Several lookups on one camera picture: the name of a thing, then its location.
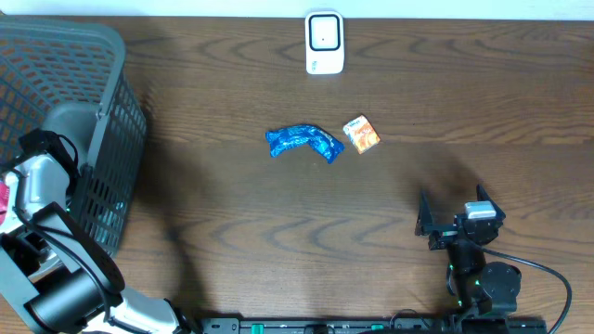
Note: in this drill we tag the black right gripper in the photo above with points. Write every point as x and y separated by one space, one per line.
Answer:
444 234

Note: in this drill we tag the orange snack packet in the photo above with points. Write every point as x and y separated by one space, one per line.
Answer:
361 134

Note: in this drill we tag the blue snack wrapper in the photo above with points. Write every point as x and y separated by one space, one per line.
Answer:
320 141

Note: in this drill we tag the red purple snack bag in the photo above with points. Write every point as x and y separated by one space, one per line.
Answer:
4 200

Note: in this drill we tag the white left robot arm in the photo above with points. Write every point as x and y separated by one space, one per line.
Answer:
53 274

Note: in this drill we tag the grey plastic mesh basket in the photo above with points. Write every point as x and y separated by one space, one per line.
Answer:
68 78

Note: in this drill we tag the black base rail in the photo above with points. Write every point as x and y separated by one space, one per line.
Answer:
407 324

